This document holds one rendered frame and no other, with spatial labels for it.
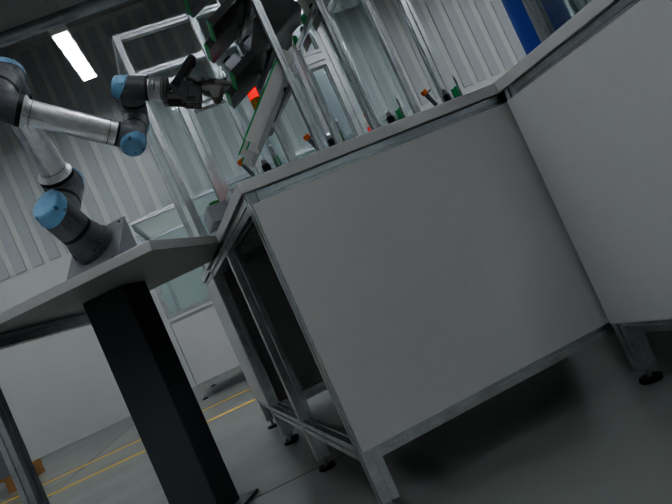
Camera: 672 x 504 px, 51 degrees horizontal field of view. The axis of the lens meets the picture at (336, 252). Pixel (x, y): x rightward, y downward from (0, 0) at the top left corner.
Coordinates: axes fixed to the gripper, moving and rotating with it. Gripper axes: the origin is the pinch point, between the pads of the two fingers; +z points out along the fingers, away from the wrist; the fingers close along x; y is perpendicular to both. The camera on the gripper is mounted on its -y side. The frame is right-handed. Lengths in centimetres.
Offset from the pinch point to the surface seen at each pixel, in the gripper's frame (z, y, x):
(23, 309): -54, 70, 15
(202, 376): -63, 142, -523
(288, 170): 19, 36, 51
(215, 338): -51, 103, -524
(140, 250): -20, 54, 27
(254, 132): 9.3, 20.8, 23.6
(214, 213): -5.4, 38.0, -19.5
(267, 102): 12.7, 12.2, 23.6
